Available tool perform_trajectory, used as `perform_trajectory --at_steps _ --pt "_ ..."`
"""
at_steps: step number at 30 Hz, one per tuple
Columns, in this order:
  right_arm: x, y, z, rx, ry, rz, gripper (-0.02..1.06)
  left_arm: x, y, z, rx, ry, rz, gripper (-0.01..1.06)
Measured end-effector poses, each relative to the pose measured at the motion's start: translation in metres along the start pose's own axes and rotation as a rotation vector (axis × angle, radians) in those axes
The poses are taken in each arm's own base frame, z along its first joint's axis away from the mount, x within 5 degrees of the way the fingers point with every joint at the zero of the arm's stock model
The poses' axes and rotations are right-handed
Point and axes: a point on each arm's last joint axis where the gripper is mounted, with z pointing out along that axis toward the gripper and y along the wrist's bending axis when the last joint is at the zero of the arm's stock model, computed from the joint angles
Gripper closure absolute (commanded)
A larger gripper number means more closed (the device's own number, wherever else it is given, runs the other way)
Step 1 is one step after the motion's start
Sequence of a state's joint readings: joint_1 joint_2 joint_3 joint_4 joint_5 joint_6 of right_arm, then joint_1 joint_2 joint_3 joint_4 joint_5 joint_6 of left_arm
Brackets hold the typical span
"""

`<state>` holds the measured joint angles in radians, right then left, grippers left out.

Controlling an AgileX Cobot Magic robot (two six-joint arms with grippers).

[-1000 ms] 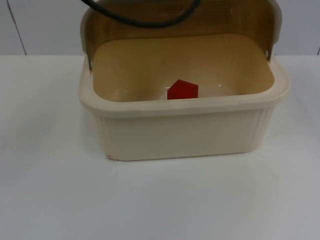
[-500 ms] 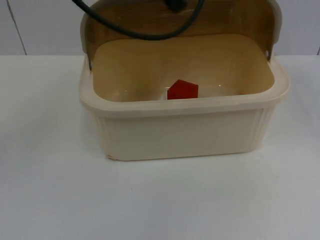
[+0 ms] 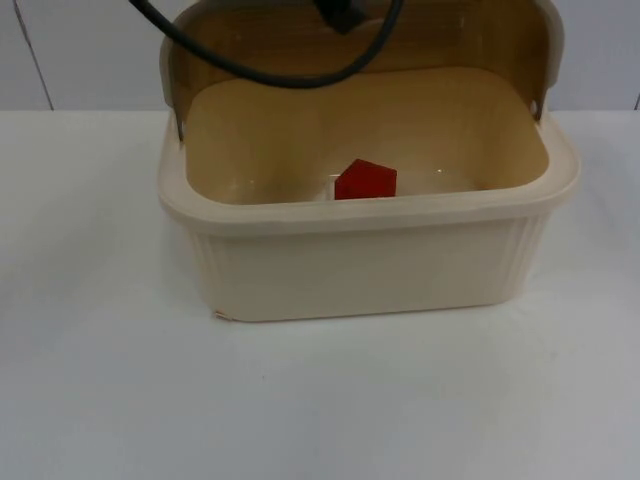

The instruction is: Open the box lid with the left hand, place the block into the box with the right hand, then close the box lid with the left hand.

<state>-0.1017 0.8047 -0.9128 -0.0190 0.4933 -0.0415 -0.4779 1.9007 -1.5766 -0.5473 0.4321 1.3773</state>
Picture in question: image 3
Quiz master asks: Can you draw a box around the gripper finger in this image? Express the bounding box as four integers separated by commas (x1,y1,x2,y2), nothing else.
311,0,370,36

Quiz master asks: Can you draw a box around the cream lid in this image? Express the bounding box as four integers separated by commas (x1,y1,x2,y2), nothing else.
158,0,568,152

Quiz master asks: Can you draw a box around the red block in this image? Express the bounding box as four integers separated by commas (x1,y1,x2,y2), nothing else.
333,158,398,202

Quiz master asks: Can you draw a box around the cream box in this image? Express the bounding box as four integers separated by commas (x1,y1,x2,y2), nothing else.
158,66,583,322

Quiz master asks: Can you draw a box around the black cable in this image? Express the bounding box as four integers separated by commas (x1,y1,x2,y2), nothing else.
127,0,406,92

